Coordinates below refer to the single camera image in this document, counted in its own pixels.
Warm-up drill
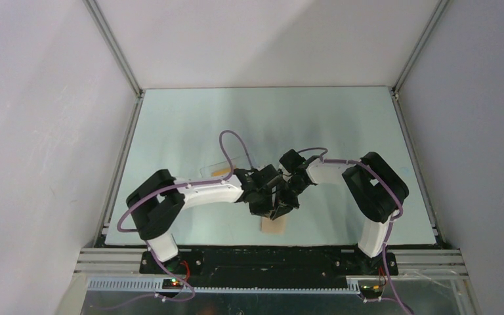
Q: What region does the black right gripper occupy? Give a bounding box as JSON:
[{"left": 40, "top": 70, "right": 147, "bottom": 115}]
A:
[{"left": 271, "top": 178, "right": 308, "bottom": 222}]

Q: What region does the beige leather card holder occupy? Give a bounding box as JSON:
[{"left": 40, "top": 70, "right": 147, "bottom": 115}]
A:
[{"left": 261, "top": 215, "right": 287, "bottom": 234}]

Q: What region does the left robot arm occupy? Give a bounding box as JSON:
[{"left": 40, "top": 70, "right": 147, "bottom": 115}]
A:
[{"left": 117, "top": 165, "right": 283, "bottom": 274}]

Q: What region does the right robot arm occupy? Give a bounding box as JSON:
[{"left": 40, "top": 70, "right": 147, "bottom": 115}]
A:
[{"left": 268, "top": 148, "right": 410, "bottom": 274}]

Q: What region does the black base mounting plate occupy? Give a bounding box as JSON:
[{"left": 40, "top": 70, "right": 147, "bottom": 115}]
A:
[{"left": 139, "top": 245, "right": 398, "bottom": 289}]

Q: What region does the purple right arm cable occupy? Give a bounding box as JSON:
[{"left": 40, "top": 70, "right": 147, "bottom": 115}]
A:
[{"left": 297, "top": 146, "right": 413, "bottom": 315}]

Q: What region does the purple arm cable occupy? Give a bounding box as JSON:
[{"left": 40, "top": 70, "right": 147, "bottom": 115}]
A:
[
  {"left": 297, "top": 146, "right": 413, "bottom": 315},
  {"left": 116, "top": 129, "right": 255, "bottom": 303}
]

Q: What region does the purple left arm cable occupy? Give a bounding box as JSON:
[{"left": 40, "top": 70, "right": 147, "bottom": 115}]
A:
[{"left": 116, "top": 129, "right": 255, "bottom": 303}]

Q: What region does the grey slotted cable duct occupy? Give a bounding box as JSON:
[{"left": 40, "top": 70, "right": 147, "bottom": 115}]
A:
[{"left": 87, "top": 277, "right": 360, "bottom": 295}]

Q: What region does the right aluminium frame post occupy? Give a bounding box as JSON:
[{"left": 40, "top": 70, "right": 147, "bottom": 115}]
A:
[{"left": 391, "top": 0, "right": 451, "bottom": 99}]

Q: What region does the aluminium frame post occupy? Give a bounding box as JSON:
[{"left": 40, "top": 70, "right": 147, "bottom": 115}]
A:
[
  {"left": 391, "top": 0, "right": 451, "bottom": 99},
  {"left": 83, "top": 0, "right": 143, "bottom": 98}
]

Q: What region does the left aluminium frame post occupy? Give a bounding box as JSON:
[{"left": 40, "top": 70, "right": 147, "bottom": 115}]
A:
[{"left": 83, "top": 0, "right": 143, "bottom": 98}]

